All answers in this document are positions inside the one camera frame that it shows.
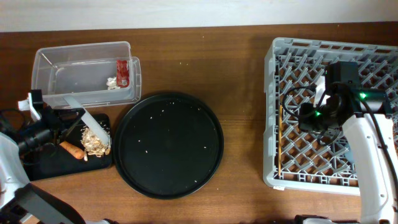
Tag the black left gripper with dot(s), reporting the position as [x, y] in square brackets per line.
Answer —
[53, 119]

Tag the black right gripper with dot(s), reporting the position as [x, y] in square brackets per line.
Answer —
[304, 121]

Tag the grey plate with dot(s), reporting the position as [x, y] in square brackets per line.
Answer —
[87, 118]

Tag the orange carrot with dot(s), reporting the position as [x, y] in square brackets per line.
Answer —
[75, 151]

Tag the wooden chopstick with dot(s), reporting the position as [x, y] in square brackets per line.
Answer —
[280, 110]

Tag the red snack wrapper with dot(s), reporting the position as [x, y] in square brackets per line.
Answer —
[122, 73]

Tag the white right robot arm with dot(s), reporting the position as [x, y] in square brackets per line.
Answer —
[365, 117]

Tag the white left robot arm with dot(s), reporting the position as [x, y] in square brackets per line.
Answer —
[20, 199]

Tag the grey dishwasher rack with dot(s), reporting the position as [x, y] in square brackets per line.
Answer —
[298, 63]

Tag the clear plastic waste bin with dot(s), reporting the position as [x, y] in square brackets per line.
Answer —
[82, 72]

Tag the peanut shells and rice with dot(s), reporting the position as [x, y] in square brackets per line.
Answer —
[92, 145]

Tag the black rectangular tray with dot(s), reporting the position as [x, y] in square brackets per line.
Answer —
[53, 161]

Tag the crumpled white tissue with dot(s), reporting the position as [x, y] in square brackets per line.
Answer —
[112, 83]

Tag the round black serving tray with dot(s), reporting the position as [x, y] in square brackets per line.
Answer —
[168, 145]

